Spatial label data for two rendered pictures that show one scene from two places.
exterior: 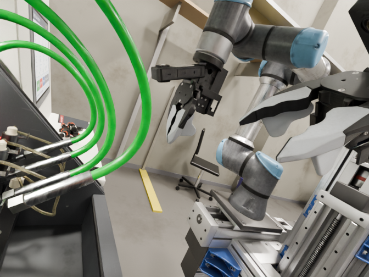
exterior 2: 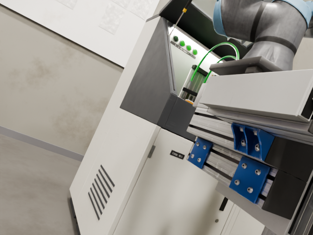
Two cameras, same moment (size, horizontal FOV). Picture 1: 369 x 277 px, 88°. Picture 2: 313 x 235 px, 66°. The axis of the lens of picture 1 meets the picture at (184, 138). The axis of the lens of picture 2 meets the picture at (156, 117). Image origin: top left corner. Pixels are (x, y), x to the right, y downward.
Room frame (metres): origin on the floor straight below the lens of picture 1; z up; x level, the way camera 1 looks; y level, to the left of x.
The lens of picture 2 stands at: (0.17, -1.29, 0.80)
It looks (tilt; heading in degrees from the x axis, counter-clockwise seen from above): 1 degrees up; 97
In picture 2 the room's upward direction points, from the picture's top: 24 degrees clockwise
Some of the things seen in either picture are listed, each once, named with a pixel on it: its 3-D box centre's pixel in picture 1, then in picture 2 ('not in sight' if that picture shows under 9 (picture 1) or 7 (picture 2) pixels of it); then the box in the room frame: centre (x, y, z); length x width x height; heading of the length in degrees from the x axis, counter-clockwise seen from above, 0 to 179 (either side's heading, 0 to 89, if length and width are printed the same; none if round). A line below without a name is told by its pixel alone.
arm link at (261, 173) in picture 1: (262, 171); not in sight; (0.75, -0.34, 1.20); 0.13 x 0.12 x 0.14; 55
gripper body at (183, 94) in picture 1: (200, 86); not in sight; (0.46, 0.01, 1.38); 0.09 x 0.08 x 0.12; 125
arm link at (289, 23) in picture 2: not in sight; (281, 25); (0.30, -0.57, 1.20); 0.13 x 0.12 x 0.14; 162
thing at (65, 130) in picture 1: (72, 129); not in sight; (0.87, 0.51, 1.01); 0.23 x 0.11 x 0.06; 35
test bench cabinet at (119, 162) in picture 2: not in sight; (155, 194); (0.16, 0.23, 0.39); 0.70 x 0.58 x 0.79; 35
